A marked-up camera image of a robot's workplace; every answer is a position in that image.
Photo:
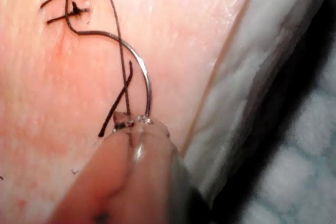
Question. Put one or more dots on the curved steel needle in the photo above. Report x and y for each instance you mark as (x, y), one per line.
(147, 77)

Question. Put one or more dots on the dark left arm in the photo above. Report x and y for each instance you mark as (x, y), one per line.
(152, 182)

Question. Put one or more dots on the black thread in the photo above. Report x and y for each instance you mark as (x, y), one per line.
(118, 28)

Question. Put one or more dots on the blue-green cloth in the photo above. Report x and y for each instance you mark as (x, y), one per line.
(302, 171)

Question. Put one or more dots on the left arm needle driver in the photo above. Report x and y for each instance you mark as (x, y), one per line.
(143, 124)

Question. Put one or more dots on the tissue pad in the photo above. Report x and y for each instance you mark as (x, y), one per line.
(183, 24)

